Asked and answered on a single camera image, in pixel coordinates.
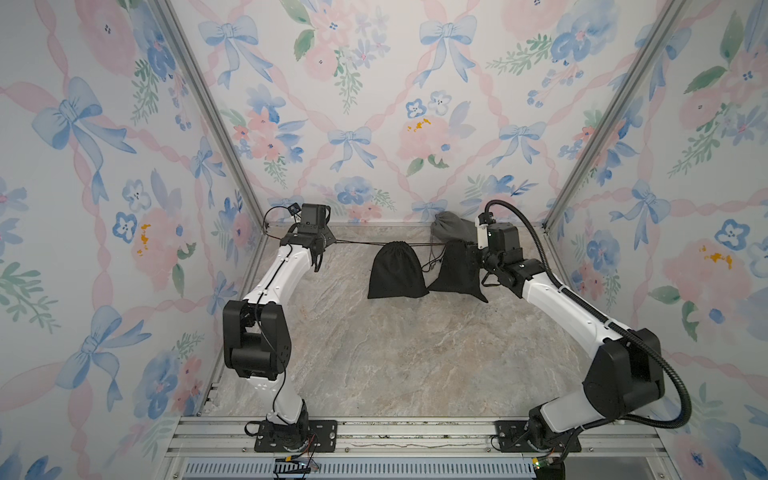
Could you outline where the black pouch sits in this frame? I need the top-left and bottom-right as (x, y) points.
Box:
(427, 240), (488, 303)
(337, 239), (446, 300)

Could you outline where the grey drawstring pouch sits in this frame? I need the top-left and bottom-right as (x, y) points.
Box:
(430, 211), (477, 243)

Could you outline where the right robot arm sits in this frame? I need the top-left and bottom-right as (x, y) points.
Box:
(476, 220), (665, 451)

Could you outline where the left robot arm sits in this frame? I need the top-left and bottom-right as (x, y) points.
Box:
(222, 203), (335, 452)

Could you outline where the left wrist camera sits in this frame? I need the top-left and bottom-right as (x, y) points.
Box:
(287, 203), (301, 218)

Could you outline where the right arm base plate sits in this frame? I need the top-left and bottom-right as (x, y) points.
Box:
(493, 420), (582, 454)

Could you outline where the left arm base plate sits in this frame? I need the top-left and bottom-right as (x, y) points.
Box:
(252, 419), (338, 454)

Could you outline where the aluminium front rail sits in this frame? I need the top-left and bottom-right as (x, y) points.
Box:
(156, 417), (681, 479)

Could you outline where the black corrugated cable conduit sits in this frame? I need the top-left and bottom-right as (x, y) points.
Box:
(483, 199), (694, 431)

